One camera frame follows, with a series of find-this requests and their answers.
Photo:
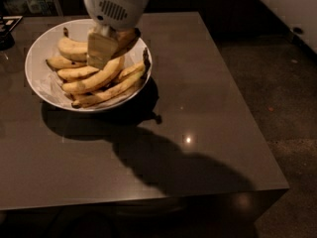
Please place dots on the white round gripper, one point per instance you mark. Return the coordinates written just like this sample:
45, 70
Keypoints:
115, 9

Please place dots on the curved yellow banana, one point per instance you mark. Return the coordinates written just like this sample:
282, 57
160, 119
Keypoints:
72, 49

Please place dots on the long middle yellow banana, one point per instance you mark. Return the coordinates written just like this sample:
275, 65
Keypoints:
97, 80

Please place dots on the long yellow banana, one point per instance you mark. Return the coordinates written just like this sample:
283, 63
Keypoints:
97, 80
108, 94

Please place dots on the upright banana brown stem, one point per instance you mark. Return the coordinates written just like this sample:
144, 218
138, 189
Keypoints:
126, 40

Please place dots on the small yellow banana below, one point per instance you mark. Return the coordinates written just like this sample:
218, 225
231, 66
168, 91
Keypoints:
70, 74

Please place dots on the left short yellow banana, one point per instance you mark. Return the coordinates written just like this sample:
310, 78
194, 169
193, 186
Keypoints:
59, 62

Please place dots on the right banana black stem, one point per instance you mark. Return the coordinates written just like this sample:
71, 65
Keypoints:
142, 66

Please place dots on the bottom long yellow banana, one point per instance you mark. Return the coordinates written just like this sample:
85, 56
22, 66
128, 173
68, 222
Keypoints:
108, 94

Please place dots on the white ceramic bowl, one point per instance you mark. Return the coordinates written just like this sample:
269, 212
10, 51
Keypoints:
47, 84

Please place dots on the bottles on back shelf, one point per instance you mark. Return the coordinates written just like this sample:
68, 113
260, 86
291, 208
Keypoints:
30, 8

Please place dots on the black object table corner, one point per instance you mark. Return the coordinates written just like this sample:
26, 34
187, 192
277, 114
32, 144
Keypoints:
7, 25

